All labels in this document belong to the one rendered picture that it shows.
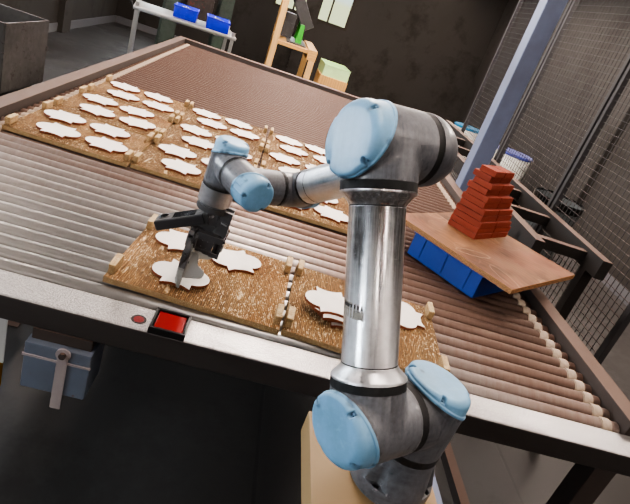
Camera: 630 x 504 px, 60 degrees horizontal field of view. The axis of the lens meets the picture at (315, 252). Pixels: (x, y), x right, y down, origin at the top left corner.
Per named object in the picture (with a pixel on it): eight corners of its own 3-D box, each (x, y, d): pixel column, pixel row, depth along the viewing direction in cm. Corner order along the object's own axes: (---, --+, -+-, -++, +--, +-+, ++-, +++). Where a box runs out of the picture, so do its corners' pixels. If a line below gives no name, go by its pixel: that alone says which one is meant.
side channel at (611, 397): (632, 456, 140) (653, 429, 136) (612, 451, 139) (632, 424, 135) (395, 122, 505) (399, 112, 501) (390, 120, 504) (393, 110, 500)
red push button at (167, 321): (180, 339, 113) (181, 333, 112) (151, 331, 112) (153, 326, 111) (186, 323, 118) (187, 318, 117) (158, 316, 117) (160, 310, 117)
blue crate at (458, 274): (515, 289, 200) (528, 267, 196) (471, 300, 179) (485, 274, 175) (450, 247, 219) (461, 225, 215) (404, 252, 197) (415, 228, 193)
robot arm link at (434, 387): (456, 455, 93) (493, 397, 87) (403, 474, 84) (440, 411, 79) (411, 405, 101) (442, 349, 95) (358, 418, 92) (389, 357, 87)
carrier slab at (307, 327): (445, 387, 128) (447, 382, 127) (280, 335, 125) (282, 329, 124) (426, 312, 160) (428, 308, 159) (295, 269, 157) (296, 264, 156)
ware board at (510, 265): (572, 278, 201) (575, 274, 200) (509, 294, 166) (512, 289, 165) (466, 215, 230) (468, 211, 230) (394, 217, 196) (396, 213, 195)
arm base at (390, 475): (439, 517, 92) (464, 478, 88) (358, 508, 88) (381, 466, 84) (412, 448, 106) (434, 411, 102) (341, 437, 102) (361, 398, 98)
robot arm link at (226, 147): (226, 146, 110) (210, 129, 116) (211, 193, 114) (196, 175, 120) (259, 151, 115) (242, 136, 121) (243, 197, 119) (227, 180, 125)
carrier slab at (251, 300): (277, 335, 124) (279, 329, 124) (102, 281, 121) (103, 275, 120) (290, 268, 156) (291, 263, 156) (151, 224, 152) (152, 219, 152)
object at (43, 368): (79, 417, 117) (92, 351, 110) (13, 401, 115) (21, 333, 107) (97, 383, 127) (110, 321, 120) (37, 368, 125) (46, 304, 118)
